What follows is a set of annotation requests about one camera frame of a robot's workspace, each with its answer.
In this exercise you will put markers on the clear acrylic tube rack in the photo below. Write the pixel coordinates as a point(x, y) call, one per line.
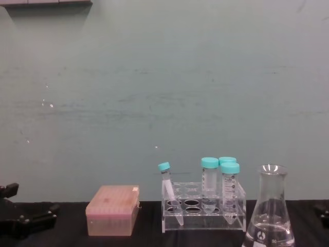
point(195, 223)

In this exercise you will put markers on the wide teal-capped centrifuge tube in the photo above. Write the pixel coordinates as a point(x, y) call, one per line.
point(227, 159)
point(209, 177)
point(230, 190)

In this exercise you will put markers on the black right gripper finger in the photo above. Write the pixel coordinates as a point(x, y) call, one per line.
point(323, 211)

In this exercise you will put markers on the black table cloth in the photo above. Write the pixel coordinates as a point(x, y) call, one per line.
point(146, 239)

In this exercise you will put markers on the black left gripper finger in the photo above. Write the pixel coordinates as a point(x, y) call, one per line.
point(38, 216)
point(10, 190)

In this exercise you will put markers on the slim teal-capped centrifuge tube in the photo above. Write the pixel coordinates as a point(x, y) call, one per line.
point(168, 187)

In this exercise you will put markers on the clear glass conical flask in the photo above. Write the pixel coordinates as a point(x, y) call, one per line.
point(270, 218)

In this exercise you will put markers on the grey wall-mounted shelf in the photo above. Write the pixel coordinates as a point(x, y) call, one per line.
point(48, 4)

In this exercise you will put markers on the pink translucent pipette tip box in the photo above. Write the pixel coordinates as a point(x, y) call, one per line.
point(110, 216)

